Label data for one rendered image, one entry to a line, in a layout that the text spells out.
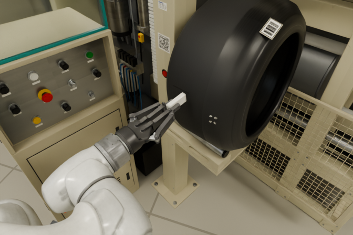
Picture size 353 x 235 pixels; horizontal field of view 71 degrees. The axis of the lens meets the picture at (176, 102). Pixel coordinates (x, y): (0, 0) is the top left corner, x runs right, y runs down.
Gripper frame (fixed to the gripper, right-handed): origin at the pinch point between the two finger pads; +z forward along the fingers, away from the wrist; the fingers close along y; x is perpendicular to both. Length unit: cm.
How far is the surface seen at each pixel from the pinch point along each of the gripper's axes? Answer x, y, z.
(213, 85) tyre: -5.0, -7.1, 8.7
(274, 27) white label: -16.6, -12.8, 27.8
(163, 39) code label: 3.6, 34.4, 24.8
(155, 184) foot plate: 124, 44, 3
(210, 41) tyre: -13.2, -0.1, 15.8
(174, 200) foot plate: 124, 26, 5
